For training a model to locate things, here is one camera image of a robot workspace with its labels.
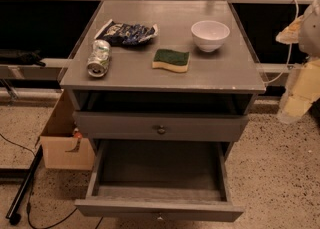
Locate green and yellow sponge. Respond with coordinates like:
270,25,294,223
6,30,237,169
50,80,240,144
152,49,189,73

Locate white ceramic bowl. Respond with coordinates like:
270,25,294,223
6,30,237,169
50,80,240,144
191,20,230,52

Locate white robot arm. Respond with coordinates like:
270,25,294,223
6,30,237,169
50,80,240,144
276,0,320,124

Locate grey upper drawer with knob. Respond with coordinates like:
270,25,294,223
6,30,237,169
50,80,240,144
73,111,248,142

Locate crushed silver soda can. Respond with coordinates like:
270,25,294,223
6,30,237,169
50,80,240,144
87,40,111,78

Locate black bar on floor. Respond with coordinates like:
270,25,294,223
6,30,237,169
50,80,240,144
4,147,43,225

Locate grey wooden drawer cabinet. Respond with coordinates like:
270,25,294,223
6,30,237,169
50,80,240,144
59,0,267,161

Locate white hanging cable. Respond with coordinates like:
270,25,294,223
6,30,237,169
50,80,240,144
265,0,300,85

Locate cardboard box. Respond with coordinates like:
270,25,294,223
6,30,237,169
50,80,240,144
40,91,95,170

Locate blue crumpled chip bag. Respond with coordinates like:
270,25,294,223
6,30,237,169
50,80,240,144
95,19,159,46

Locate black cable on floor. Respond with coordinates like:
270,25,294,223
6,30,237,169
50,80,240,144
0,133,104,229

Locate black object on left shelf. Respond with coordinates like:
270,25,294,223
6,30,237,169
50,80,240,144
0,49,46,67

